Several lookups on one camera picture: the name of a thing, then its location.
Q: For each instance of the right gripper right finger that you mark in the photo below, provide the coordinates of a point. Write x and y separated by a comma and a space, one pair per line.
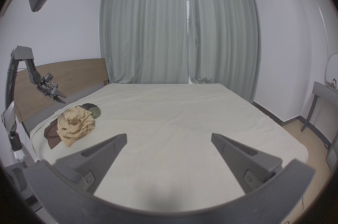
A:
248, 164

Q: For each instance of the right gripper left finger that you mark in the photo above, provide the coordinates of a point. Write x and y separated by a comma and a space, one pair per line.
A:
87, 164

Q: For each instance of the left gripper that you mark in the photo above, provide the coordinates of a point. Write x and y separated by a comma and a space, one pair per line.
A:
47, 88

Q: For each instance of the beige shorts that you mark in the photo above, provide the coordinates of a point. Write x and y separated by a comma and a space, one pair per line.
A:
75, 125

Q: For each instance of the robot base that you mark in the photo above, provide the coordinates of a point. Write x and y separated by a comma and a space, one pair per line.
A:
17, 178

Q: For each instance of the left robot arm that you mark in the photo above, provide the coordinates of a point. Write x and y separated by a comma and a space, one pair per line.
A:
10, 80

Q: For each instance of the bed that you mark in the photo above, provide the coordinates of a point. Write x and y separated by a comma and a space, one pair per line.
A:
184, 117

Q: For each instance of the dark grey garment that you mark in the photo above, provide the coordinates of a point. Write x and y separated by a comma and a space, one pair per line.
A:
88, 105

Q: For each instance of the olive green garment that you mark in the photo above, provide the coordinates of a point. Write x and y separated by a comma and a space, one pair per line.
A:
95, 112

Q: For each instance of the brown garment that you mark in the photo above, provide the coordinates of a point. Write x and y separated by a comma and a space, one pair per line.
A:
51, 135

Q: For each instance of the grey side table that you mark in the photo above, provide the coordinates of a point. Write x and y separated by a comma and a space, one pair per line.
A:
323, 90

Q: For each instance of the grey-green curtain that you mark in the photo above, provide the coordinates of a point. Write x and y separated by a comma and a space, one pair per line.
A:
142, 22
221, 27

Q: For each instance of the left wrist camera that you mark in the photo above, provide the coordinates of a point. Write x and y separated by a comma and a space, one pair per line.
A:
48, 77

